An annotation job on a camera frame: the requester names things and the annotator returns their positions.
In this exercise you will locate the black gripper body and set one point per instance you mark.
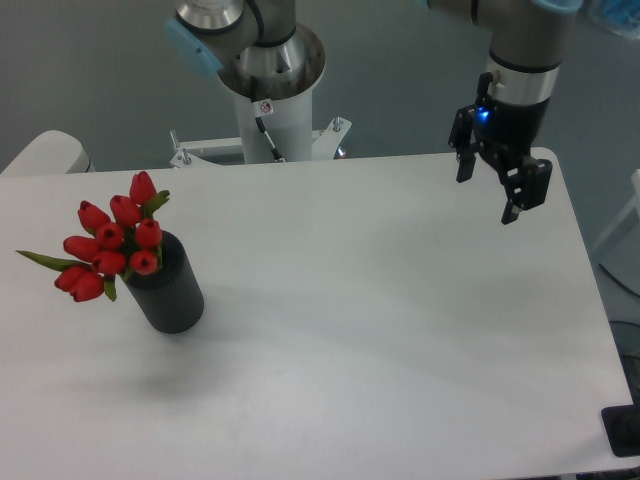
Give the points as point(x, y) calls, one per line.
point(504, 132)

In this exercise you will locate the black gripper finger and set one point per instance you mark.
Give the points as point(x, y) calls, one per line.
point(460, 139)
point(526, 188)

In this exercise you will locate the red tulip bouquet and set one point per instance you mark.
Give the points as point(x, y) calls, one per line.
point(126, 242)

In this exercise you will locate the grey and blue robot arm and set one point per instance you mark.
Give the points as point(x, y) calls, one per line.
point(528, 38)

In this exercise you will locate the black ribbed vase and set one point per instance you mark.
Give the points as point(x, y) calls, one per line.
point(170, 299)

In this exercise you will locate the blue plastic bag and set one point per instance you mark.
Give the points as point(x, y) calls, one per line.
point(620, 17)

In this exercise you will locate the black clamp at table edge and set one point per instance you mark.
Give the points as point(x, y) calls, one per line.
point(622, 429)

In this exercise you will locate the white chair back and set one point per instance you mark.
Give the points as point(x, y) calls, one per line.
point(51, 153)

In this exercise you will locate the white furniture frame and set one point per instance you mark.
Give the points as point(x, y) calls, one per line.
point(620, 226)

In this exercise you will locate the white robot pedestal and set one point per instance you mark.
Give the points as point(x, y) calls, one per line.
point(272, 88)

